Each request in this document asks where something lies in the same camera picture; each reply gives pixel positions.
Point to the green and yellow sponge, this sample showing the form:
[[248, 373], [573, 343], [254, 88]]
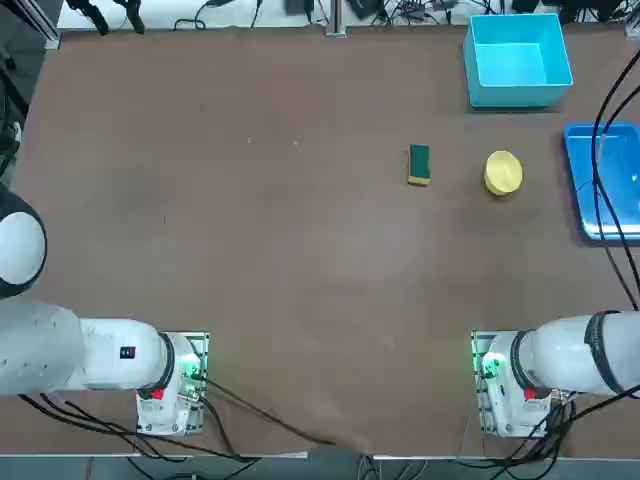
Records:
[[419, 160]]

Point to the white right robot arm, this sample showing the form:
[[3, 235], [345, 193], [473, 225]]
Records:
[[560, 355]]

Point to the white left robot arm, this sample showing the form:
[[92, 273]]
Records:
[[100, 355]]

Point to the yellow bowl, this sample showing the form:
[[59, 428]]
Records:
[[502, 172]]

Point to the dark blue tray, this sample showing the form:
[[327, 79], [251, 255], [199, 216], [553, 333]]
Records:
[[627, 165]]

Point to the black power adapter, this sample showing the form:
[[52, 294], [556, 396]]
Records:
[[299, 6]]

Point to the black electronic device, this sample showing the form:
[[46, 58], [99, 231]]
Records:
[[365, 7]]

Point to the light blue plastic bin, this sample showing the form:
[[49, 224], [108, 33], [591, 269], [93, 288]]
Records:
[[510, 60]]

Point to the black stand leg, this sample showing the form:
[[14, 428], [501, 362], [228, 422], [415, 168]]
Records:
[[95, 15], [134, 17]]

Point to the black tripod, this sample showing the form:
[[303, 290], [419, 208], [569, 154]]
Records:
[[12, 95]]

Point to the aluminium post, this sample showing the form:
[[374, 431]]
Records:
[[335, 17]]

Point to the aluminium frame profile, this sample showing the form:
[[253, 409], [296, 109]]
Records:
[[45, 27]]

